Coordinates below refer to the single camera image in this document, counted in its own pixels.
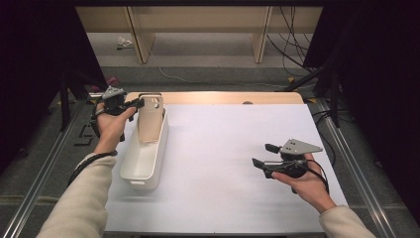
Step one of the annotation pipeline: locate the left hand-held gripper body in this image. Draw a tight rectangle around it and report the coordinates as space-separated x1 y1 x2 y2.
101 85 133 117

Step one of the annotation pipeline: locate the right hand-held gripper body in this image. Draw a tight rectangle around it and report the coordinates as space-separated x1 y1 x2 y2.
263 138 324 179

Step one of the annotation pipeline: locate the peach phone case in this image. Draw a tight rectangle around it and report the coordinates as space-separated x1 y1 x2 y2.
137 94 165 144

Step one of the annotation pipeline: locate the white plastic storage box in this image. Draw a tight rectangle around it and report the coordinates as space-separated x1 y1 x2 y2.
119 108 169 192

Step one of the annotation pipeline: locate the person's left hand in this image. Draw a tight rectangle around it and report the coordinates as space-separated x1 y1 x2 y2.
94 102 137 154

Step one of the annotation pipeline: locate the person's right hand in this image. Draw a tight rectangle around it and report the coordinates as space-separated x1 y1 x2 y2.
271 154 337 215

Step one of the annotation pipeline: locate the pink object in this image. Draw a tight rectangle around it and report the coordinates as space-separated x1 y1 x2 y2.
90 76 120 93

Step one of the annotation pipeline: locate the black metal stand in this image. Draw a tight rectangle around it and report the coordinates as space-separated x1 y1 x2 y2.
283 64 342 129
58 69 115 132

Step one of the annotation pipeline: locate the white table sheet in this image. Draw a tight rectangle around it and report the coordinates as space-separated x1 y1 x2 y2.
104 103 350 234

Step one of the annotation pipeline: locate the crumpled white paper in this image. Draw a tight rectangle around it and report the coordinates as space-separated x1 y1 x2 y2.
116 36 135 51

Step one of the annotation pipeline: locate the black curtain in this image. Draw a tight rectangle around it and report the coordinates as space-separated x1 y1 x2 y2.
0 0 107 175
302 0 420 229

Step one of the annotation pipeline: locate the light wooden shelf unit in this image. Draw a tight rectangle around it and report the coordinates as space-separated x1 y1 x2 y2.
75 5 324 64

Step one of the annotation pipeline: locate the black floor cable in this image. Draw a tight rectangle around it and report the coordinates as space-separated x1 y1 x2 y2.
311 108 357 168

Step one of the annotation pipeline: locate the right hand-held gripper cable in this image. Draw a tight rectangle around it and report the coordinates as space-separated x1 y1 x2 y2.
306 159 331 194

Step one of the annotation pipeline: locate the hand-held gripper cable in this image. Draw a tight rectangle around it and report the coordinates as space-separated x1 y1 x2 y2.
306 159 331 194
67 95 119 186

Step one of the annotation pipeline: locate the left hand-held gripper cable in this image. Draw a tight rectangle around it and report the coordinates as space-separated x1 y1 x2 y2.
67 95 119 186

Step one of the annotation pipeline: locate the thin white floor cable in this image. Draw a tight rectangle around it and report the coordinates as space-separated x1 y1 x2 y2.
157 66 289 89

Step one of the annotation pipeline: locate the aluminium floor rail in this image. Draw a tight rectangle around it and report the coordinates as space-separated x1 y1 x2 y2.
1 98 84 238
316 97 398 238

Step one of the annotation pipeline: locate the bundle of black cables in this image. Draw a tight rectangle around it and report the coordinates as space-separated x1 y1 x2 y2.
266 6 319 77

